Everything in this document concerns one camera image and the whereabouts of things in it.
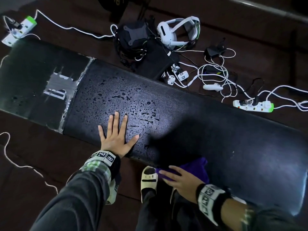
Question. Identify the person's right hand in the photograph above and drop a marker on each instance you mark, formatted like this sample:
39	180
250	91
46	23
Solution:
185	186

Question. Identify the person's left hand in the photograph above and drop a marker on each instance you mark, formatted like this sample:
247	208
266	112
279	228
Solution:
115	141

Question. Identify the purple cleaning cloth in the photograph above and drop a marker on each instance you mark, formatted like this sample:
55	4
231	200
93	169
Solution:
196	167

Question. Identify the black bench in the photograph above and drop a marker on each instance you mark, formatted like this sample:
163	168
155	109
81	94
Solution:
216	146

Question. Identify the person's right forearm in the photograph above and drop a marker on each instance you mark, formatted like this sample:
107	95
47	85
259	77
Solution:
238	214

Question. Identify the person's left forearm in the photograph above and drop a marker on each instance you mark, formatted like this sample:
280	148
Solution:
77	204

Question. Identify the person's white right sandal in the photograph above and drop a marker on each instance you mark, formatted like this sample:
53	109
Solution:
172	194

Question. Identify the person's white sandal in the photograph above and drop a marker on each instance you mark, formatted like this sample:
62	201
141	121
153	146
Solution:
149	180
172	194

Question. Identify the person's white left sandal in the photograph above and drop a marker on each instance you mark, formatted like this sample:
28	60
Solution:
149	180

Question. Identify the person's dark trousers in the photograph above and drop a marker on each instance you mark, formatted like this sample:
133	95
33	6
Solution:
156	214

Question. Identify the black right wristband with markers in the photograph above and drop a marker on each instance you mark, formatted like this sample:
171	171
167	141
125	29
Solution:
211	202

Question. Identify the black flat pouch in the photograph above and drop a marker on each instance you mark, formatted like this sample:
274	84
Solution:
156	62

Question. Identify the white handheld controller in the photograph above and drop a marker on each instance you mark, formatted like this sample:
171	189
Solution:
211	87

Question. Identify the white power strip green end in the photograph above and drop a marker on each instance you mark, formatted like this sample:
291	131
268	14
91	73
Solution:
252	107
19	30

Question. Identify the white headset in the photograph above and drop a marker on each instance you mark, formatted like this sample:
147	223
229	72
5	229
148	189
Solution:
164	31

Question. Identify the steel barbell bar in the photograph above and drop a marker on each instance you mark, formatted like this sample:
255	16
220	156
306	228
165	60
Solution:
264	8

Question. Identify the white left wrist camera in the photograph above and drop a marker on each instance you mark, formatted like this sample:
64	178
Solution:
112	192

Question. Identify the small white tagged camera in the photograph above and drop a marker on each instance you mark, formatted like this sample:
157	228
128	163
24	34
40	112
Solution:
183	76
175	68
171	80

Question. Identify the black cap with grey bracket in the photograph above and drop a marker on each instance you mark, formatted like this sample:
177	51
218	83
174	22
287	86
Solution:
134	33

